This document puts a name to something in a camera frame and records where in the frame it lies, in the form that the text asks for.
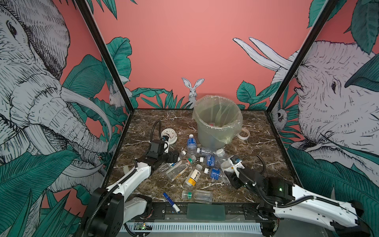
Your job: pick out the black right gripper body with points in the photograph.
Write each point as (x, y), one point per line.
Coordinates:
(237, 182)

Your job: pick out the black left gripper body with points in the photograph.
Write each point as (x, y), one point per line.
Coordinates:
(167, 157)

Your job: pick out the green red label clear bottle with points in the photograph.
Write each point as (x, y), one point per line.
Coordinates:
(180, 167)

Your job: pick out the blue label mineral water bottle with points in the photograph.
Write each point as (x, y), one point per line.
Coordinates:
(216, 174)

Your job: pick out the blue cap bottle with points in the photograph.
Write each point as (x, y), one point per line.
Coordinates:
(191, 145)

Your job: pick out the yellow white label tea bottle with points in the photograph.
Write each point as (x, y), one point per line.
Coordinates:
(193, 177)

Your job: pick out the small green band clear bottle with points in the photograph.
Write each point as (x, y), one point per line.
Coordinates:
(199, 196)

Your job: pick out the clear unlabelled bottle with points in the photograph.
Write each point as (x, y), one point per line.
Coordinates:
(206, 151)

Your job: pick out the Pocari Sweat blue label bottle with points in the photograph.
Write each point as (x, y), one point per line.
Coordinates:
(210, 161)

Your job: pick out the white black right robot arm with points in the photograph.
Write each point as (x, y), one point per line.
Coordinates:
(280, 199)

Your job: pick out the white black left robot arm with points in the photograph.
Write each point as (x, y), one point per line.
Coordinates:
(109, 208)

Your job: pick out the grey mesh waste bin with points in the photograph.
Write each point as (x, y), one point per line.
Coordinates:
(214, 137)

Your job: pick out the green plastic bin liner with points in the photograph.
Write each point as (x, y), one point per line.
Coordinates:
(217, 118)

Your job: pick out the white round alarm clock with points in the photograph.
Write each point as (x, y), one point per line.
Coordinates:
(172, 135)

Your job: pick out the white adhesive tape roll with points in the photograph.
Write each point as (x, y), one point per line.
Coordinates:
(244, 134)

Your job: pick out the green rectangular pad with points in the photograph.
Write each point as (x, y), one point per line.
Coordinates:
(207, 212)

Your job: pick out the blue white marker pen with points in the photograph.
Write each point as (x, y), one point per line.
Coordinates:
(172, 203)

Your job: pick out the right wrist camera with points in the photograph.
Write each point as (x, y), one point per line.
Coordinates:
(237, 165)

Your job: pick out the white slotted cable duct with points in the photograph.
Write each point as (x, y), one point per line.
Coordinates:
(192, 227)

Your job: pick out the black right frame post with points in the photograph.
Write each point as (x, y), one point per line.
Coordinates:
(313, 34)

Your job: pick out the black frame post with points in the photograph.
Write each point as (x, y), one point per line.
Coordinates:
(92, 26)
(313, 34)

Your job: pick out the black left frame post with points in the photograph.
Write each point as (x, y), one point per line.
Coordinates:
(92, 26)

